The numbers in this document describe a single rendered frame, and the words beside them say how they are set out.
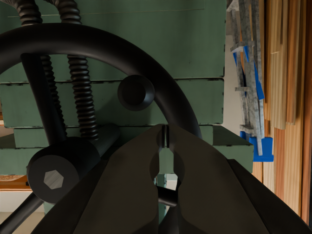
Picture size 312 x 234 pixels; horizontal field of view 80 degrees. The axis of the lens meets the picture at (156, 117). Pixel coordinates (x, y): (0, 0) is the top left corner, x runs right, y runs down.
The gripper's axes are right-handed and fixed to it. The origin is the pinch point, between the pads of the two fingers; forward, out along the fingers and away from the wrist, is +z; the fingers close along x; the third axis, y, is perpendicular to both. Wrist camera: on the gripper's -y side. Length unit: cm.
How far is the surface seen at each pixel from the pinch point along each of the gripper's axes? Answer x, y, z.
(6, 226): -17.2, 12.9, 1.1
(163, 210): -1, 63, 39
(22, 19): -16.5, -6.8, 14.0
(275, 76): 86, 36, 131
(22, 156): -29.0, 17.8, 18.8
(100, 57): -5.8, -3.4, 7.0
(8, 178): -34.5, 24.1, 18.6
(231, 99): 100, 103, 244
